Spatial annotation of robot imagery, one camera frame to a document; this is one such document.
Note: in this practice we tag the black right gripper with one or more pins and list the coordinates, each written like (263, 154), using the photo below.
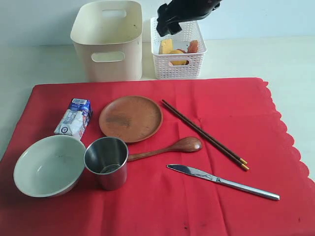
(182, 11)

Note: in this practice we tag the yellow cheese wedge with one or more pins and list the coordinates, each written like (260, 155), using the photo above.
(166, 46)

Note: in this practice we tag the orange fried chicken piece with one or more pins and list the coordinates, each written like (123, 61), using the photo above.
(193, 47)

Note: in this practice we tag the white perforated plastic basket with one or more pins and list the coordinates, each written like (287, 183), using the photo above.
(178, 66)

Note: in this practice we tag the cream plastic bin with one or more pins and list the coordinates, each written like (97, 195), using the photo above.
(107, 36)

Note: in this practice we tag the brown wooden plate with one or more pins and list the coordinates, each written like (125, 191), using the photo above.
(131, 118)

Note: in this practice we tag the red tablecloth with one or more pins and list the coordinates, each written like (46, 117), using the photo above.
(156, 200)

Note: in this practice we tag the brown wooden spoon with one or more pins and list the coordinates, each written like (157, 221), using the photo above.
(187, 144)

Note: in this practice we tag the blue white milk carton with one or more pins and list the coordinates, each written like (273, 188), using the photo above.
(76, 119)

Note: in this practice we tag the stainless steel cup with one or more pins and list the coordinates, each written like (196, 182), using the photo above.
(106, 158)

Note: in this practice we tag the silver table knife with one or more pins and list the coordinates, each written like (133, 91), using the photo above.
(207, 176)

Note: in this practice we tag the pale green ceramic bowl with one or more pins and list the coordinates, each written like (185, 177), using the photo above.
(50, 167)

